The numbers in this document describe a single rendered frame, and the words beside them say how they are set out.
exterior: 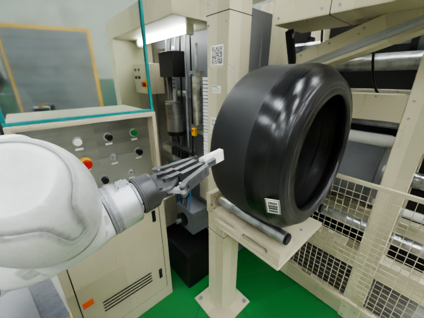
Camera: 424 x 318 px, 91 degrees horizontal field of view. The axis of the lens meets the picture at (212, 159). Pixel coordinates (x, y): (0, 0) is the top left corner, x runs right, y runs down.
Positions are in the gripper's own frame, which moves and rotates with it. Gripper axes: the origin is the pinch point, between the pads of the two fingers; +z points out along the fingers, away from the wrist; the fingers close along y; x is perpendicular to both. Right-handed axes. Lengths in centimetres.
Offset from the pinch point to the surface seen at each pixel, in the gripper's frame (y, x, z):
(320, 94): -12.2, -10.4, 30.0
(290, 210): -12.1, 21.9, 18.3
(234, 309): 23, 127, 21
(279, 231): -7.7, 34.8, 19.8
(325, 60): 5, -15, 73
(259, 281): 24, 132, 50
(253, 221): 2.3, 35.7, 18.4
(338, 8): -2, -33, 62
